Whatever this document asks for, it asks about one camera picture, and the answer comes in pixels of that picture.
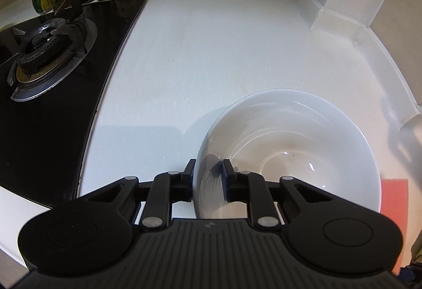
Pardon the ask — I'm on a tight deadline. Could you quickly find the pink and green sponge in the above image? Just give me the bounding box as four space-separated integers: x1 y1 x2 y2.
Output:
379 178 410 276

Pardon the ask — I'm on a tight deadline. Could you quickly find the white ceramic bowl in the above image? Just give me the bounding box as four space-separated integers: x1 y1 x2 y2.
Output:
193 89 381 219

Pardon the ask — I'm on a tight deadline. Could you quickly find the black glass gas stove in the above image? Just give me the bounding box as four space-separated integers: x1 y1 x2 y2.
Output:
1 0 147 208

